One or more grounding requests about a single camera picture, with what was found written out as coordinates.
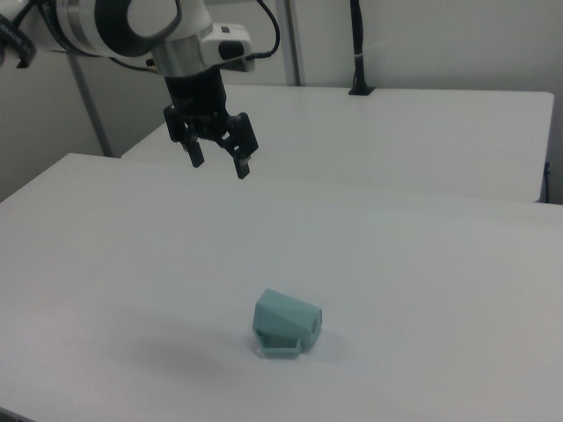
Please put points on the grey metal frame post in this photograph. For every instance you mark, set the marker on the grey metal frame post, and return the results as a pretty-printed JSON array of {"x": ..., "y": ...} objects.
[
  {"x": 90, "y": 105},
  {"x": 292, "y": 44}
]

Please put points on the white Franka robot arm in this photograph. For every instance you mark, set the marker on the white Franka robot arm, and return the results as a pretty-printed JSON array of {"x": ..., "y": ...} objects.
[{"x": 88, "y": 26}]

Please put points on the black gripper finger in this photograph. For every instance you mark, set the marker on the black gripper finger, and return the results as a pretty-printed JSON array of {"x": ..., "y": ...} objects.
[
  {"x": 244, "y": 140},
  {"x": 193, "y": 151}
]

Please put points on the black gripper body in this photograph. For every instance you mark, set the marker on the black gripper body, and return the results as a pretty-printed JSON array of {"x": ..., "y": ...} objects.
[{"x": 195, "y": 94}]

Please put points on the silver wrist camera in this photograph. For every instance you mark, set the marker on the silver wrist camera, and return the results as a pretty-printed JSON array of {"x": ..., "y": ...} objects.
[{"x": 246, "y": 65}]

